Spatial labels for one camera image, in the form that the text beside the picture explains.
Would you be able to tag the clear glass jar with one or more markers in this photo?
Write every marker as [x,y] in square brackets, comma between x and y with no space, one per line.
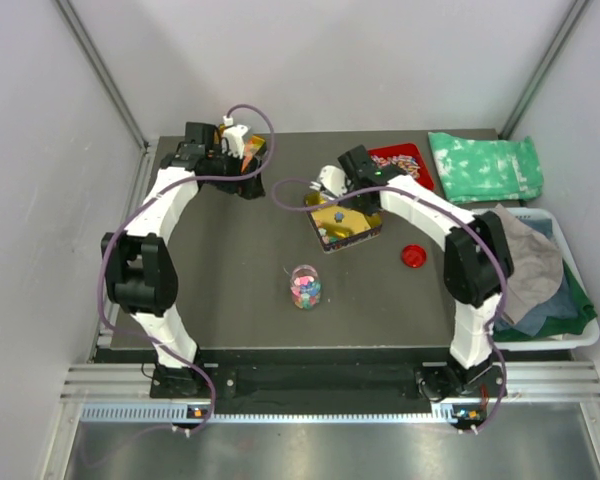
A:
[305,287]

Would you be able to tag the green white cloth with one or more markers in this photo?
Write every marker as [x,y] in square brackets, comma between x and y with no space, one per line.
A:
[472,171]

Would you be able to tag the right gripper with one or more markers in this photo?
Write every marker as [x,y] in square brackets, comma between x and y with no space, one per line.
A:
[371,209]

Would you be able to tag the white laundry basket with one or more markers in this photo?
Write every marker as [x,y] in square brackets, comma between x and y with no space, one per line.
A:
[561,342]

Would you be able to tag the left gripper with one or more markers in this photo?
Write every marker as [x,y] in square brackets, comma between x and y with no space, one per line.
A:
[249,189]

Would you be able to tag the green cloth in basket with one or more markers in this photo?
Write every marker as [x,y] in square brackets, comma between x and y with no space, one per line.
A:
[582,300]

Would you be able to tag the red round lid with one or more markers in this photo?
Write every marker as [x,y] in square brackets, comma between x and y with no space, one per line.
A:
[414,256]

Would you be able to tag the red box of lollipops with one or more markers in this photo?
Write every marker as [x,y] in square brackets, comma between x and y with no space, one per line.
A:
[407,158]

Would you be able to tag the blue cloth in basket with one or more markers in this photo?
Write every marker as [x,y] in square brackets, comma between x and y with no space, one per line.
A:
[538,289]

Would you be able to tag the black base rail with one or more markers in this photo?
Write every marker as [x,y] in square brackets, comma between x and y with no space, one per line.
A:
[323,381]

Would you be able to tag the grey cloth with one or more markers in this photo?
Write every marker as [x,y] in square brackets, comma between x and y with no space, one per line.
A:
[537,267]

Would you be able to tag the speckled tin pastel star candies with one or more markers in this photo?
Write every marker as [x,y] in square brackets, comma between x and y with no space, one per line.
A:
[338,227]

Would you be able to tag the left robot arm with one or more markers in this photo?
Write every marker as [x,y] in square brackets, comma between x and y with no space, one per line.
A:
[140,276]

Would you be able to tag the gold tin translucent star candies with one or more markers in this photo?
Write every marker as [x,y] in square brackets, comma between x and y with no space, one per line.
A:
[254,145]

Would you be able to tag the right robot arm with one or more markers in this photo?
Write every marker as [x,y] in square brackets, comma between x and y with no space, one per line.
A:
[477,259]

